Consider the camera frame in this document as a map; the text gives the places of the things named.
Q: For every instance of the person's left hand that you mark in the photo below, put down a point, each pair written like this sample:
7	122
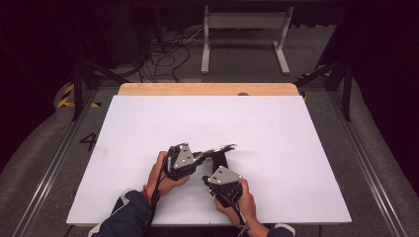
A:
156	184

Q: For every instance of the aluminium floor rail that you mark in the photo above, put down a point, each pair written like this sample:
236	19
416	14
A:
49	174
369	164

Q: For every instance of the black metal stand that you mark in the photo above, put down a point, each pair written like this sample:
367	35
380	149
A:
346	92
78	89

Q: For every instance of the yellow black hazard tape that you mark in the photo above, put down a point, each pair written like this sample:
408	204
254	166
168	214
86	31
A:
67	98
313	74

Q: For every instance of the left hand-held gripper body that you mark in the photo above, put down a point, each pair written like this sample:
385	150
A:
183	161

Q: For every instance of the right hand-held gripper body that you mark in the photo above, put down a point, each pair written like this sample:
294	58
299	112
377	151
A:
224	177

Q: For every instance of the white metal stand frame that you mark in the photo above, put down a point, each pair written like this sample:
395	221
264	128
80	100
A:
247	20

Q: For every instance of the person's right hand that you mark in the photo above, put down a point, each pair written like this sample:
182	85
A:
247	210

